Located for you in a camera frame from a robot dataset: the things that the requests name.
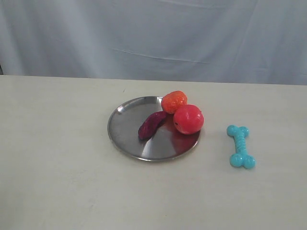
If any teal toy bone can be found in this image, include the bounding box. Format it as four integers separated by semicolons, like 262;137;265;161
226;125;256;169

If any purple toy sweet potato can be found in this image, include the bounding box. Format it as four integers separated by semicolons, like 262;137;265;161
138;111;167;140

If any orange red toy strawberry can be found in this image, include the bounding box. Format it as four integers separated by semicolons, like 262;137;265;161
161;91;188;114

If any round stainless steel plate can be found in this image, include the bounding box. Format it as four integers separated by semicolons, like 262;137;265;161
107;96;201;161

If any red toy apple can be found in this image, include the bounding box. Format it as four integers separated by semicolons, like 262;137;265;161
173;104;204;135

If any white backdrop cloth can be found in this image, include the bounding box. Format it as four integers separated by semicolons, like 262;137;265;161
0;0;307;85

